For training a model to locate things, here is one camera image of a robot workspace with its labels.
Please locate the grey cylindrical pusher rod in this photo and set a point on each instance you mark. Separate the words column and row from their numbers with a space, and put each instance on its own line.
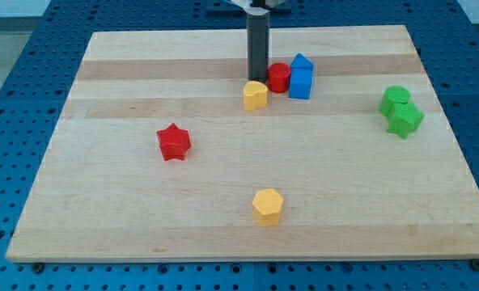
column 257, row 42

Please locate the yellow heart block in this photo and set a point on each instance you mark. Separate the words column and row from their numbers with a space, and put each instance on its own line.
column 255, row 95

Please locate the red cylinder block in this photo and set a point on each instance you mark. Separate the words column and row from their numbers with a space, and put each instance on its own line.
column 279, row 77

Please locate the blue triangle block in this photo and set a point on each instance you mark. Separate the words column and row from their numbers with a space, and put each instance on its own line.
column 301, row 62

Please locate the blue cube block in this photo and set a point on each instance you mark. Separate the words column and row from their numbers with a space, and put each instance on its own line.
column 300, row 84

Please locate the red star block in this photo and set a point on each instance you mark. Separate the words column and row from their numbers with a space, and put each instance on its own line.
column 174, row 142

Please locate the green cylinder block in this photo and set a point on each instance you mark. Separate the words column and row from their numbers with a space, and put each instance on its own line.
column 393, row 95

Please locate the light wooden board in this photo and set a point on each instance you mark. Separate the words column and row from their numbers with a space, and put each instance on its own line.
column 352, row 191

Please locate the green star block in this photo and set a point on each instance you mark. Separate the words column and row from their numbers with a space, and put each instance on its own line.
column 404, row 119

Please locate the yellow hexagon block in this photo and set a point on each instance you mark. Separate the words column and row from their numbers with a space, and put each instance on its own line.
column 267, row 207

